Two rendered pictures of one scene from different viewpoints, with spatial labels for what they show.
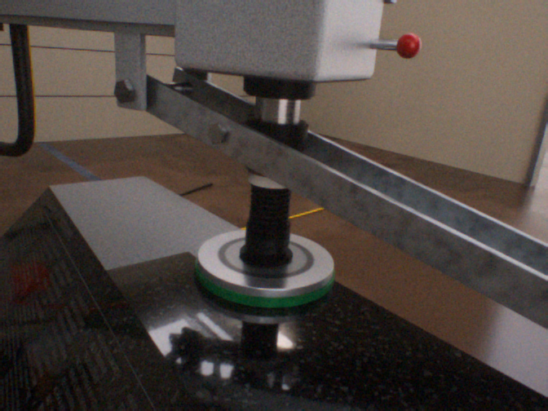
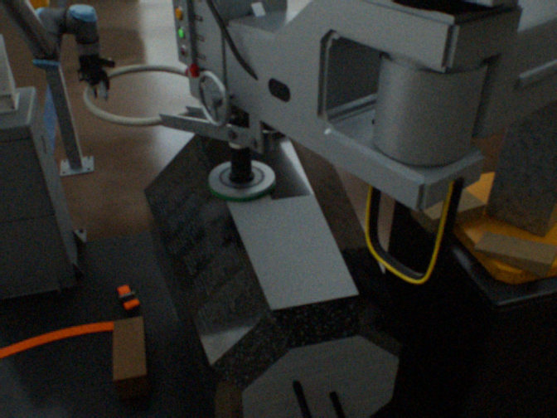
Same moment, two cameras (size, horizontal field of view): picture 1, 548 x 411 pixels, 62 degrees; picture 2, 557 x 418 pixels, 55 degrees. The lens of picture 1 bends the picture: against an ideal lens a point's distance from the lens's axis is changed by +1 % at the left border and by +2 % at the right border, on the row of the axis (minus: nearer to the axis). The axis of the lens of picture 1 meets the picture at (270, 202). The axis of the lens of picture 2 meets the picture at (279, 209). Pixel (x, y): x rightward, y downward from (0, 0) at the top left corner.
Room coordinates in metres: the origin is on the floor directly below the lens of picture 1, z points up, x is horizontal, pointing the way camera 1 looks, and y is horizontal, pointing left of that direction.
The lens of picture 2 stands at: (1.95, 0.73, 1.76)
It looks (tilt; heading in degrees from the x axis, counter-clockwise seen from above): 35 degrees down; 205
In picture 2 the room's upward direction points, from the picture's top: straight up
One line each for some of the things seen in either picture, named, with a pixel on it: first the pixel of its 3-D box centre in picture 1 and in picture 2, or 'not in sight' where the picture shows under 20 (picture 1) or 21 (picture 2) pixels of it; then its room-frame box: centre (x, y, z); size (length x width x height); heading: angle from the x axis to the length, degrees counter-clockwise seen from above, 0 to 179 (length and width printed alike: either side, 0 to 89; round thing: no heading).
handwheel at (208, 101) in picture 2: not in sight; (225, 96); (0.81, 0.05, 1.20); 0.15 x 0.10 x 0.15; 63
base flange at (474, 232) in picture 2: not in sight; (524, 216); (0.36, 0.86, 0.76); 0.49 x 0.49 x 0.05; 41
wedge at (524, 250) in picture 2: not in sight; (515, 248); (0.60, 0.85, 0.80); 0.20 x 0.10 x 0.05; 78
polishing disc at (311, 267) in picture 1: (265, 258); (241, 177); (0.65, 0.00, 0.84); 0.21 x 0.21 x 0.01
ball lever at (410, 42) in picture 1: (391, 45); not in sight; (0.65, -0.15, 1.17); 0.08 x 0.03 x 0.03; 63
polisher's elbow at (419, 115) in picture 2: not in sight; (426, 99); (0.95, 0.58, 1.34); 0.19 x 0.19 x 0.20
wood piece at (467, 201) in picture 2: not in sight; (448, 209); (0.49, 0.64, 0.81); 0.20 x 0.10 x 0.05; 139
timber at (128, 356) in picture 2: not in sight; (131, 356); (0.92, -0.38, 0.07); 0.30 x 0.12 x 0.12; 39
